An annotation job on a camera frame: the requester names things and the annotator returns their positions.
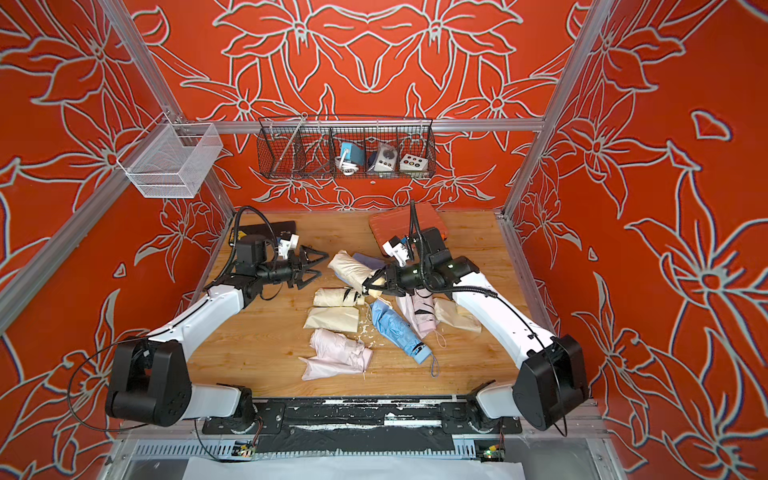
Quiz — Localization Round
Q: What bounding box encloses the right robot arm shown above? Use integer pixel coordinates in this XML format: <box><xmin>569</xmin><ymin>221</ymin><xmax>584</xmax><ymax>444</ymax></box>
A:
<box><xmin>362</xmin><ymin>204</ymin><xmax>588</xmax><ymax>436</ymax></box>

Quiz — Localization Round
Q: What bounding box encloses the cream sleeve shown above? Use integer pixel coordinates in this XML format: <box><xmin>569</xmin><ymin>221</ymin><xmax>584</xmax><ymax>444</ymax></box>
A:
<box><xmin>303</xmin><ymin>307</ymin><xmax>359</xmax><ymax>333</ymax></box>
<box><xmin>434</xmin><ymin>298</ymin><xmax>482</xmax><ymax>333</ymax></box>

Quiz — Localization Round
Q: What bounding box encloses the black wire wall basket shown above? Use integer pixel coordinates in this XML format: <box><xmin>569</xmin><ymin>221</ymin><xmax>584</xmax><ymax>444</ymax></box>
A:
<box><xmin>256</xmin><ymin>115</ymin><xmax>437</xmax><ymax>180</ymax></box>

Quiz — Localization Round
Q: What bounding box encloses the light blue sleeved umbrella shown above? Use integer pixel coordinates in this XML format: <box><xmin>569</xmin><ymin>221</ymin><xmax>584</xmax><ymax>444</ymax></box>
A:
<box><xmin>352</xmin><ymin>253</ymin><xmax>388</xmax><ymax>271</ymax></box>

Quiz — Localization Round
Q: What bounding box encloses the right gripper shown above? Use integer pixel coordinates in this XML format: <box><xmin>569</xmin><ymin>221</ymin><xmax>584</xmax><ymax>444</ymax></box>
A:
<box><xmin>365</xmin><ymin>262</ymin><xmax>434</xmax><ymax>299</ymax></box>

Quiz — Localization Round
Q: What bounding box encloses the white mesh basket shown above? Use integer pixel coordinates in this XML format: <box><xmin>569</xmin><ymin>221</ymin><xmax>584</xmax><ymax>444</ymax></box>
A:
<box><xmin>117</xmin><ymin>123</ymin><xmax>223</xmax><ymax>199</ymax></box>

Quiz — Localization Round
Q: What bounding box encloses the pink sleeved umbrella long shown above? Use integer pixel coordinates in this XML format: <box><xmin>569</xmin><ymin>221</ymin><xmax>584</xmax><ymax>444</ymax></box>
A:
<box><xmin>310</xmin><ymin>329</ymin><xmax>373</xmax><ymax>373</ymax></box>

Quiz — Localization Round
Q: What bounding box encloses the red plastic tool case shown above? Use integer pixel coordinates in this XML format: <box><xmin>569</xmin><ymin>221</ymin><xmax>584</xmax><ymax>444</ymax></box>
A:
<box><xmin>368</xmin><ymin>203</ymin><xmax>449</xmax><ymax>257</ymax></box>

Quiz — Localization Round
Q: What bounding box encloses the cream sleeved umbrella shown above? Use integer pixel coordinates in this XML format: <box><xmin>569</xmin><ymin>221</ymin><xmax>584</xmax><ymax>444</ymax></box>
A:
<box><xmin>313</xmin><ymin>287</ymin><xmax>366</xmax><ymax>308</ymax></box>

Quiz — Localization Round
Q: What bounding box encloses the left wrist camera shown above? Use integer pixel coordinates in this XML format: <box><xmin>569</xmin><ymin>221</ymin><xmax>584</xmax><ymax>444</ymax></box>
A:
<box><xmin>277</xmin><ymin>233</ymin><xmax>299</xmax><ymax>260</ymax></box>

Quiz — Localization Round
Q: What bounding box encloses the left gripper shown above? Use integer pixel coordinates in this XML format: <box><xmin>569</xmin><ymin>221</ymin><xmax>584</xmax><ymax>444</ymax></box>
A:
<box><xmin>256</xmin><ymin>248</ymin><xmax>329</xmax><ymax>288</ymax></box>

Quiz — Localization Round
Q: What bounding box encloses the pink sleeved umbrella short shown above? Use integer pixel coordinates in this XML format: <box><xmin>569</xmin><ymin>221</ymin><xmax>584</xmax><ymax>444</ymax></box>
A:
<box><xmin>403</xmin><ymin>289</ymin><xmax>447</xmax><ymax>348</ymax></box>

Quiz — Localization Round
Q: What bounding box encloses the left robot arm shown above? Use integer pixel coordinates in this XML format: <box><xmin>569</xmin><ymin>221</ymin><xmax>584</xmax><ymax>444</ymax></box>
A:
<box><xmin>105</xmin><ymin>207</ymin><xmax>329</xmax><ymax>432</ymax></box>

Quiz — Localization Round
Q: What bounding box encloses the black yellow tool box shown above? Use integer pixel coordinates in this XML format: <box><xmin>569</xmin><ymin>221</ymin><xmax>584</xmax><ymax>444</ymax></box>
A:
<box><xmin>238</xmin><ymin>221</ymin><xmax>297</xmax><ymax>238</ymax></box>

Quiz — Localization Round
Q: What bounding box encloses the beige black unsleeved umbrella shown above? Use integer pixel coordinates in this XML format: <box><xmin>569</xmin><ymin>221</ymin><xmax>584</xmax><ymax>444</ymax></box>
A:
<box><xmin>329</xmin><ymin>250</ymin><xmax>374</xmax><ymax>296</ymax></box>

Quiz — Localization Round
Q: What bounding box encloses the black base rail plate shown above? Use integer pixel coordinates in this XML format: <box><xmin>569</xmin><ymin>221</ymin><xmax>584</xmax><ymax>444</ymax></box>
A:
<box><xmin>201</xmin><ymin>395</ymin><xmax>522</xmax><ymax>460</ymax></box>

